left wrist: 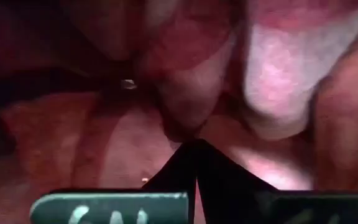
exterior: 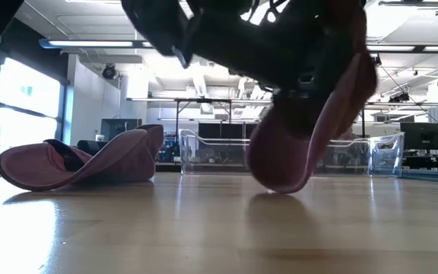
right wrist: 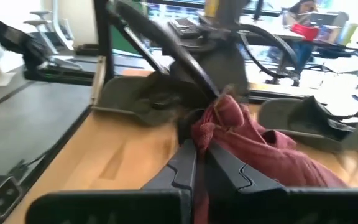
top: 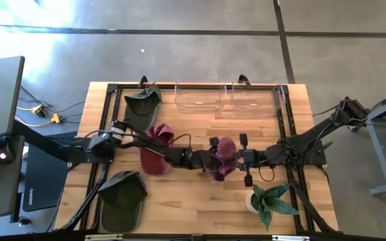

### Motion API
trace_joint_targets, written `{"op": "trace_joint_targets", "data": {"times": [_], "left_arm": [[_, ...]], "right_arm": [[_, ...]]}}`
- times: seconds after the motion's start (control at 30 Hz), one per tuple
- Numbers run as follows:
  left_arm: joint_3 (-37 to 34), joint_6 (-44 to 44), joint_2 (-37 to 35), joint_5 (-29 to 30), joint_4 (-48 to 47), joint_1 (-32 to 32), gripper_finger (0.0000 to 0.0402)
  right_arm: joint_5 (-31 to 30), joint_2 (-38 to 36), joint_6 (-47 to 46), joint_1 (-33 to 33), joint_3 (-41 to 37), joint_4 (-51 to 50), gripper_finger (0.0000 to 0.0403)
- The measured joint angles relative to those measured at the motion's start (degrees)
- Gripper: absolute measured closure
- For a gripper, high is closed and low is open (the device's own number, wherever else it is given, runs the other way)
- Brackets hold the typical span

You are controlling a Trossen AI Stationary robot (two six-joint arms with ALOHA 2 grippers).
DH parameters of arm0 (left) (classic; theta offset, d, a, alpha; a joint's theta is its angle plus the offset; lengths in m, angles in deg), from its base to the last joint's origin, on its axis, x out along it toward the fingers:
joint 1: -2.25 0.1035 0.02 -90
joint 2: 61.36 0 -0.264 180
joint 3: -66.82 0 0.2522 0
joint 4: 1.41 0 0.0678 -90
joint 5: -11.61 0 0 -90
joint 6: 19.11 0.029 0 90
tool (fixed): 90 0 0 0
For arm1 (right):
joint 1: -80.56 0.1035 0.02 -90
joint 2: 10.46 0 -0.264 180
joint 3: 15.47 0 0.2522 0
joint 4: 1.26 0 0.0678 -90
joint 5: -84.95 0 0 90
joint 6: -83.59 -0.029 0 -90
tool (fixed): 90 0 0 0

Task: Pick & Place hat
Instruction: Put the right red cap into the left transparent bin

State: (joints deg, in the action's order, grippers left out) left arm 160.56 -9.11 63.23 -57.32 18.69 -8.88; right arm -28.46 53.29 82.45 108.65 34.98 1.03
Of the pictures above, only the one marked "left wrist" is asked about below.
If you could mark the maroon baseball cap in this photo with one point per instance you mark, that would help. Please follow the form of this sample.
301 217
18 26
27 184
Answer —
135 149

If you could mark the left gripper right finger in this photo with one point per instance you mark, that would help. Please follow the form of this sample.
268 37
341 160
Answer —
228 193

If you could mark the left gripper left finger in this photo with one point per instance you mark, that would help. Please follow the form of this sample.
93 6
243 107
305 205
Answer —
172 186

